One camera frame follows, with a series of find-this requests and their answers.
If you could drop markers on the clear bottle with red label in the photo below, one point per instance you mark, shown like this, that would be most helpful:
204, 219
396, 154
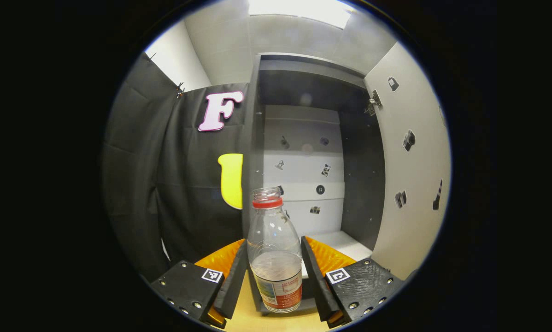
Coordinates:
276, 276

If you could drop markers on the large ceiling light panel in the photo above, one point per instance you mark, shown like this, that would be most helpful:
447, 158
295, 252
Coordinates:
303, 10

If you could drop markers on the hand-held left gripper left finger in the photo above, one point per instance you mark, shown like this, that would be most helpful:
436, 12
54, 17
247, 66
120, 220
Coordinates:
234, 286

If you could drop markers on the grey cabinet door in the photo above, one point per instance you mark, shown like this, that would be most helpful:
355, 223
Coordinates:
419, 221

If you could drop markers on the black backdrop cloth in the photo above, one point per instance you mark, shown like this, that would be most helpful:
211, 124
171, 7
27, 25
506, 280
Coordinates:
174, 184

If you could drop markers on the metal door hinge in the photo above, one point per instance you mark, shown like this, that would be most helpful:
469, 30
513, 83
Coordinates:
373, 102

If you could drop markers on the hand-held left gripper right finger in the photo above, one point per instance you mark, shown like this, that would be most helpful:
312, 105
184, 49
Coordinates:
317, 288

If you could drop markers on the white cabinet shelf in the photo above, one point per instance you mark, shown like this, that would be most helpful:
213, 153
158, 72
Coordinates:
345, 246

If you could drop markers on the dark grey cabinet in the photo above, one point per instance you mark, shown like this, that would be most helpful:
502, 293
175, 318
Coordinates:
363, 184

